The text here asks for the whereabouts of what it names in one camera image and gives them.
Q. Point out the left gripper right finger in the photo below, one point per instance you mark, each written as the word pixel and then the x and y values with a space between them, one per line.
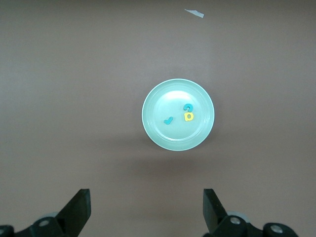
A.
pixel 214 217

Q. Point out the yellow foam letter d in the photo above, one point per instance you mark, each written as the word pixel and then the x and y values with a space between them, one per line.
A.
pixel 185 119

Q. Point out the teal foam letter c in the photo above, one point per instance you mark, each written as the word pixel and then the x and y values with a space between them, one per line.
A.
pixel 187 105

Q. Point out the white paper scrap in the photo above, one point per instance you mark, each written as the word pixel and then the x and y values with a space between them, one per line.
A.
pixel 195 12

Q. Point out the pale green plate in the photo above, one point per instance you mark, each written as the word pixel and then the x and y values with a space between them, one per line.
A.
pixel 172 135

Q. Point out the brown table cover mat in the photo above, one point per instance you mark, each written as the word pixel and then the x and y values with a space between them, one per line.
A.
pixel 74 98

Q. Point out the teal foam letter r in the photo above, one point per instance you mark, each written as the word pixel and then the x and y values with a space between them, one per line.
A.
pixel 168 121

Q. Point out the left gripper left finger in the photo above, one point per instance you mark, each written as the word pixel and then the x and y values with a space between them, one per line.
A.
pixel 76 214

